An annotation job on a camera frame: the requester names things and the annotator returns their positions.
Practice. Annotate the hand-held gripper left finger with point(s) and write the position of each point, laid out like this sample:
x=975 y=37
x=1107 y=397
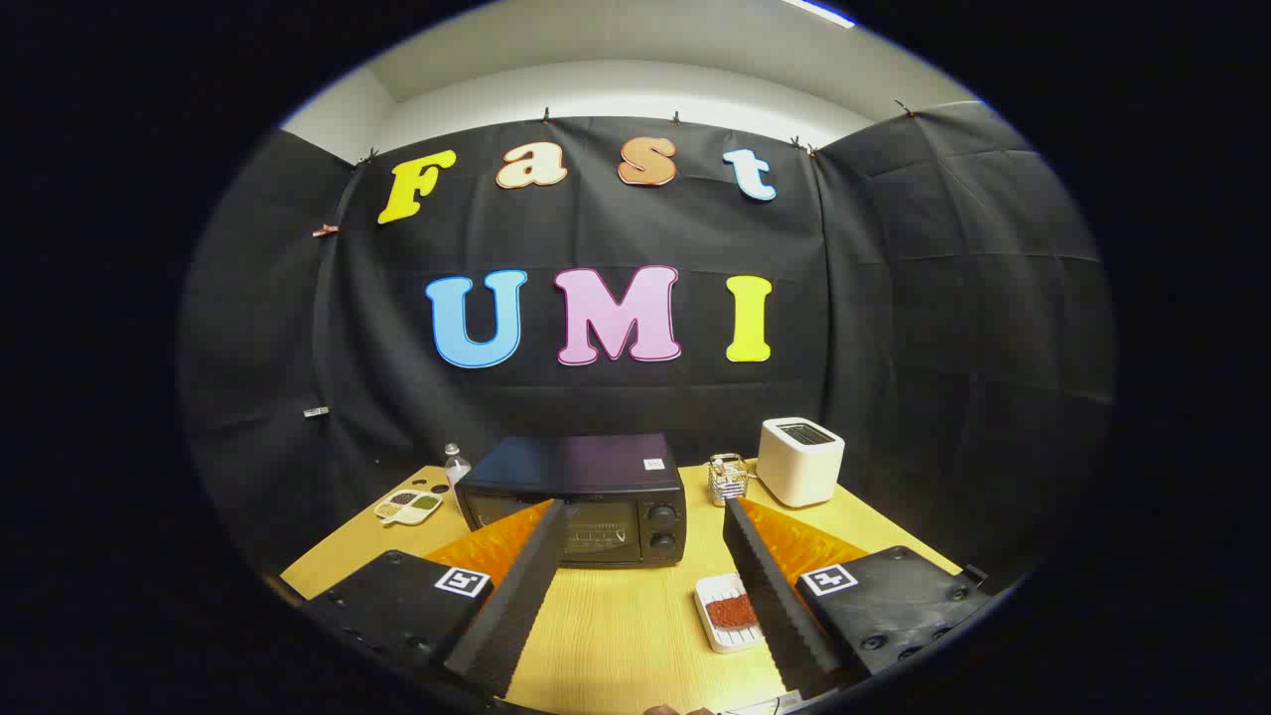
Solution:
x=516 y=606

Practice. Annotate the white ribbed food tray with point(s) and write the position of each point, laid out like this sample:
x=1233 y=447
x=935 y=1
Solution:
x=717 y=641

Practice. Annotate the small clear bottle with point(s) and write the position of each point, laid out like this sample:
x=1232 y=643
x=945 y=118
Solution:
x=457 y=469

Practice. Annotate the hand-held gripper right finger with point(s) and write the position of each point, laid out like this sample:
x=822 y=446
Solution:
x=770 y=596

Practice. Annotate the red meat slice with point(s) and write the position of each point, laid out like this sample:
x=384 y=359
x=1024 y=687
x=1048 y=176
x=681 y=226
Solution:
x=729 y=611

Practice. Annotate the black toaster oven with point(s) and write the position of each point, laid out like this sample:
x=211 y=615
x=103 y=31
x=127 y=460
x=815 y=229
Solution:
x=576 y=462

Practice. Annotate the white bread toaster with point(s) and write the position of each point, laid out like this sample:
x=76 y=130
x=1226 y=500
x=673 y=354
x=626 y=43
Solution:
x=799 y=472

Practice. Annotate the black backdrop cloth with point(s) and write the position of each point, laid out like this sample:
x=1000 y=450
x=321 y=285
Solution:
x=616 y=407

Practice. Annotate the divided white spice dish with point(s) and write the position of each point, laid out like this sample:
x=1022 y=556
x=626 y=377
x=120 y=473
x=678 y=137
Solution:
x=407 y=507

